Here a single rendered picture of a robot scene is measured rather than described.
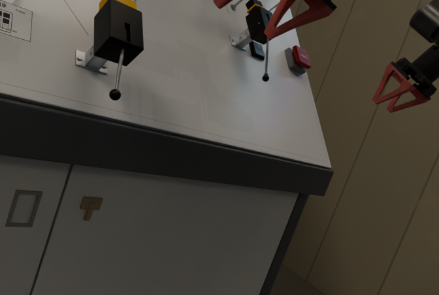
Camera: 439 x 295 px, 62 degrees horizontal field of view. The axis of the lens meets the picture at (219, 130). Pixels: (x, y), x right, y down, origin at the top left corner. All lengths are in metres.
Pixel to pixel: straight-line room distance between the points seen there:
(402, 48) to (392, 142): 0.56
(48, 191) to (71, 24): 0.24
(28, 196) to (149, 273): 0.28
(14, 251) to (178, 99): 0.32
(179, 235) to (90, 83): 0.34
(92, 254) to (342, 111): 2.04
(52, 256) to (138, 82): 0.29
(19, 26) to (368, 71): 2.17
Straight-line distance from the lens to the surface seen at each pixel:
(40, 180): 0.56
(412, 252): 2.32
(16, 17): 0.55
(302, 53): 0.97
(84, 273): 0.67
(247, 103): 0.75
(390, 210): 2.33
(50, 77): 0.52
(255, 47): 0.85
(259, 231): 0.87
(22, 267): 0.63
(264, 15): 0.78
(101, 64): 0.54
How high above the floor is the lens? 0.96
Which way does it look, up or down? 6 degrees down
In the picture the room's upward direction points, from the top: 20 degrees clockwise
